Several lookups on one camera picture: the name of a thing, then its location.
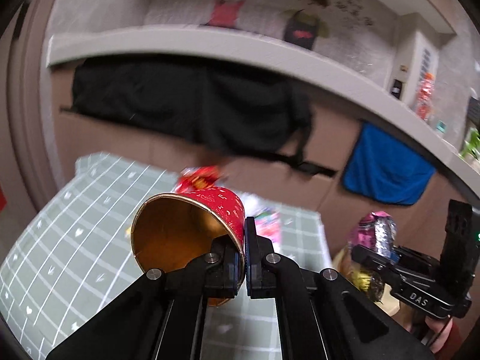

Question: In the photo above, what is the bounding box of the beige door frame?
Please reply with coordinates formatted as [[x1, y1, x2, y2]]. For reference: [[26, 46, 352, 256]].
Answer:
[[7, 0, 76, 212]]

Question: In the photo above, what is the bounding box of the red paper cup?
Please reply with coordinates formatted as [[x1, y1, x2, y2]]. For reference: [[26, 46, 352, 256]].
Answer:
[[130, 187, 248, 308]]

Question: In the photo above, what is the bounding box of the gold wrapper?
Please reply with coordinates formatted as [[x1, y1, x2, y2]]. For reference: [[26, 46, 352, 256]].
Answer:
[[356, 270, 385, 303]]

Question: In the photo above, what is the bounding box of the green checked tablecloth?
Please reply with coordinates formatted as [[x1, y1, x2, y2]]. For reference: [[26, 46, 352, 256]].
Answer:
[[0, 152, 331, 360]]

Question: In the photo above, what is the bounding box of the green plant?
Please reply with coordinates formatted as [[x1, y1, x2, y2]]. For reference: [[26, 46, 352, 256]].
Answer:
[[459, 127, 480, 160]]

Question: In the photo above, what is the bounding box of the black cloth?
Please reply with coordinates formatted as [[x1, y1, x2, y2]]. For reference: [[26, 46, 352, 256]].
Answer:
[[71, 58, 338, 179]]

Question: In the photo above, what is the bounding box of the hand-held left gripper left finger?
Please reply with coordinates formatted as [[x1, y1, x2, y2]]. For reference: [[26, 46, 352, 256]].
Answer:
[[45, 239, 245, 360]]

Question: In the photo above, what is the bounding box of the person's right hand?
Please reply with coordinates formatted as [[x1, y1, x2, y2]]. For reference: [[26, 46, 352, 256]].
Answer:
[[424, 317, 464, 355]]

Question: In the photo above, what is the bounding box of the white wall panel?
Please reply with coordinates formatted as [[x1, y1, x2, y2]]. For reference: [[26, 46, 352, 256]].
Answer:
[[390, 30, 440, 102]]

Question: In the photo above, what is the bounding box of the cartoon girl wall sticker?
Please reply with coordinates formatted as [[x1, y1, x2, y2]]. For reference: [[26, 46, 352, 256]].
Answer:
[[204, 0, 254, 29]]

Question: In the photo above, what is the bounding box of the cartoon boy wall sticker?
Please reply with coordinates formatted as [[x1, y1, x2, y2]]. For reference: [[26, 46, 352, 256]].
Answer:
[[283, 0, 331, 52]]

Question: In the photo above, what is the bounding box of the grey curved ledge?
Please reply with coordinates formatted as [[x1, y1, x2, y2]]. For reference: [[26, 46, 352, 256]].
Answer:
[[45, 24, 480, 211]]

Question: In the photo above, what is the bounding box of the pink printed packet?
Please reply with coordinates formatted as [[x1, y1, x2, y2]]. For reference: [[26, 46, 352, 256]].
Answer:
[[255, 210, 283, 245]]

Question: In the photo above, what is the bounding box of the red snack wrapper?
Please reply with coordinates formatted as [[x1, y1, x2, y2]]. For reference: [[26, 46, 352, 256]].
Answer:
[[174, 165, 226, 196]]

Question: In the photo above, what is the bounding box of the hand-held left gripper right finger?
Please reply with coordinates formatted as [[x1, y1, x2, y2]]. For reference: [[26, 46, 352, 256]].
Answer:
[[245, 217, 436, 360]]

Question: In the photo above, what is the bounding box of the pink silver wrapper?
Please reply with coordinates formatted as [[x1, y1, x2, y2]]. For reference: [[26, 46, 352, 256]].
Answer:
[[347, 211, 398, 260]]

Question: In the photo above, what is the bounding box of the white plastic wrapper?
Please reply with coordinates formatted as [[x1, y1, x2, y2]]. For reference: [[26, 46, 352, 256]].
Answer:
[[240, 193, 271, 218]]

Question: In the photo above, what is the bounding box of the blue towel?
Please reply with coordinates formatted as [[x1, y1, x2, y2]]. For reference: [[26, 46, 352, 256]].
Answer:
[[339, 122, 437, 207]]

